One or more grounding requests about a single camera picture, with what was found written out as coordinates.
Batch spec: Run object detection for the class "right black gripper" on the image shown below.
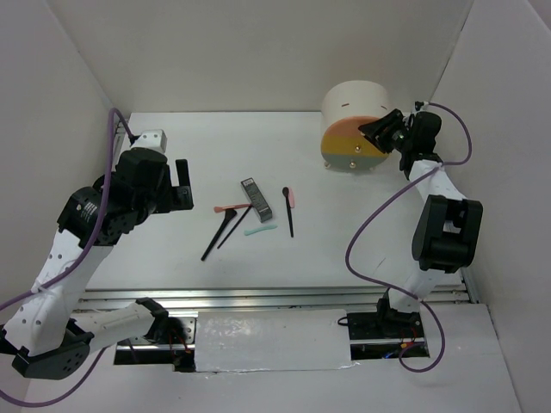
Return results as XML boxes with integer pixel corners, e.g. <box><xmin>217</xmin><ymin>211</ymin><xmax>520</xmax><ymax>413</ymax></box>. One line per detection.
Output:
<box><xmin>359</xmin><ymin>108</ymin><xmax>415</xmax><ymax>153</ymax></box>

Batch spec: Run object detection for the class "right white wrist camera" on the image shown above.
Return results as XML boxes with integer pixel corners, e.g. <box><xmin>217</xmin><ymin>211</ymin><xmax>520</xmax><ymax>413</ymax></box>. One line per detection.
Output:
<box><xmin>412</xmin><ymin>101</ymin><xmax>430</xmax><ymax>114</ymax></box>

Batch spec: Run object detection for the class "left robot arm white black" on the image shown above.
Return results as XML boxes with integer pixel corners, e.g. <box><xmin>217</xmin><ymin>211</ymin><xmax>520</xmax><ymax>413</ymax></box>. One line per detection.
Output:
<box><xmin>1</xmin><ymin>148</ymin><xmax>194</xmax><ymax>380</ymax></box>

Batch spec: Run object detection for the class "thin black makeup brush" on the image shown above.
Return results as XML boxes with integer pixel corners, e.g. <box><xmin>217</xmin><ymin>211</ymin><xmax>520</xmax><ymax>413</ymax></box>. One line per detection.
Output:
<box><xmin>217</xmin><ymin>204</ymin><xmax>252</xmax><ymax>250</ymax></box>

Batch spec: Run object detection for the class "round cream drawer organizer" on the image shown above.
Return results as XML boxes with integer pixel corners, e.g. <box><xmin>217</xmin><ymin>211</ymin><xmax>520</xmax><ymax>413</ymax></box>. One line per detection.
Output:
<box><xmin>320</xmin><ymin>80</ymin><xmax>391</xmax><ymax>172</ymax></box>

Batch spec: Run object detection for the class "purple cable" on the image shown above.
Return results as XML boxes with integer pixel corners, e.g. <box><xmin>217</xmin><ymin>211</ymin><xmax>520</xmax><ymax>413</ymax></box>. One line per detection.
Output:
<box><xmin>345</xmin><ymin>102</ymin><xmax>474</xmax><ymax>373</ymax></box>
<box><xmin>0</xmin><ymin>107</ymin><xmax>135</xmax><ymax>408</ymax></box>

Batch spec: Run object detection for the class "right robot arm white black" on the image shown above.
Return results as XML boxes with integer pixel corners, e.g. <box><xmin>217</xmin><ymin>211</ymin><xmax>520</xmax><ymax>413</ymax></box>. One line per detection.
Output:
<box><xmin>358</xmin><ymin>108</ymin><xmax>483</xmax><ymax>338</ymax></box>

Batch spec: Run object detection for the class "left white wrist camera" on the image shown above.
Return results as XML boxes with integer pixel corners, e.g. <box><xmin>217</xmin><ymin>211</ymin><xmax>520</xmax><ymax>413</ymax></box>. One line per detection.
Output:
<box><xmin>130</xmin><ymin>129</ymin><xmax>167</xmax><ymax>154</ymax></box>

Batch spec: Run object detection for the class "black fan makeup brush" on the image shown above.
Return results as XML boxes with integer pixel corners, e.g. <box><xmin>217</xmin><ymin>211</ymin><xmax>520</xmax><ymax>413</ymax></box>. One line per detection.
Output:
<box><xmin>201</xmin><ymin>209</ymin><xmax>237</xmax><ymax>262</ymax></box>

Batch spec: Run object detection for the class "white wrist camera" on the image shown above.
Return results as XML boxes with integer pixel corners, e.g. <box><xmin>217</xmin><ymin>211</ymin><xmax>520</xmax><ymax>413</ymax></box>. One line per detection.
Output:
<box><xmin>412</xmin><ymin>101</ymin><xmax>430</xmax><ymax>114</ymax></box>
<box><xmin>130</xmin><ymin>129</ymin><xmax>167</xmax><ymax>154</ymax></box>

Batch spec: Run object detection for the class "black round makeup brush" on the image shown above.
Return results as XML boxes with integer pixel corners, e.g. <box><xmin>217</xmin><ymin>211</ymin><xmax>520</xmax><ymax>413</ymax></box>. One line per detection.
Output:
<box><xmin>282</xmin><ymin>187</ymin><xmax>294</xmax><ymax>237</ymax></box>

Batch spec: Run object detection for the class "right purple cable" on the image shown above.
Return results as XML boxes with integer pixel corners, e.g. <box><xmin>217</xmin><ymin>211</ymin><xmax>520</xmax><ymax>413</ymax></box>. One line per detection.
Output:
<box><xmin>345</xmin><ymin>102</ymin><xmax>474</xmax><ymax>373</ymax></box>

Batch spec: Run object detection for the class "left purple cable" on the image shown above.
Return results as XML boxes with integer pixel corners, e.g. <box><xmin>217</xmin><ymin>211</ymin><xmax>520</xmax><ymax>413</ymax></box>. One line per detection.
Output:
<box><xmin>0</xmin><ymin>107</ymin><xmax>135</xmax><ymax>408</ymax></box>

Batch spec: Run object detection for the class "grey makeup box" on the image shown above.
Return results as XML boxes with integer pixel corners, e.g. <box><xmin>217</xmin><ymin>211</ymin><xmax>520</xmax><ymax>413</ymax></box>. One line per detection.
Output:
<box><xmin>240</xmin><ymin>177</ymin><xmax>273</xmax><ymax>223</ymax></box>

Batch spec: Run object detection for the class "mint green makeup spatula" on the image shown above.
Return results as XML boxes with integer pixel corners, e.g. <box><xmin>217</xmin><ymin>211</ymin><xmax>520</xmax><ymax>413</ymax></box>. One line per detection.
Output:
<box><xmin>244</xmin><ymin>225</ymin><xmax>278</xmax><ymax>237</ymax></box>

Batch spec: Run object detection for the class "salmon makeup spatula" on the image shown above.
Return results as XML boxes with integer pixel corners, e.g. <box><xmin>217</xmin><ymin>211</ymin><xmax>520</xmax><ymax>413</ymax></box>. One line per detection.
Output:
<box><xmin>213</xmin><ymin>203</ymin><xmax>251</xmax><ymax>213</ymax></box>

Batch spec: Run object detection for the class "pink makeup spatula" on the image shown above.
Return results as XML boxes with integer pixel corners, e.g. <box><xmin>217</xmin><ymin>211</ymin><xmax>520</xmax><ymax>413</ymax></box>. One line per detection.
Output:
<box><xmin>288</xmin><ymin>188</ymin><xmax>295</xmax><ymax>208</ymax></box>

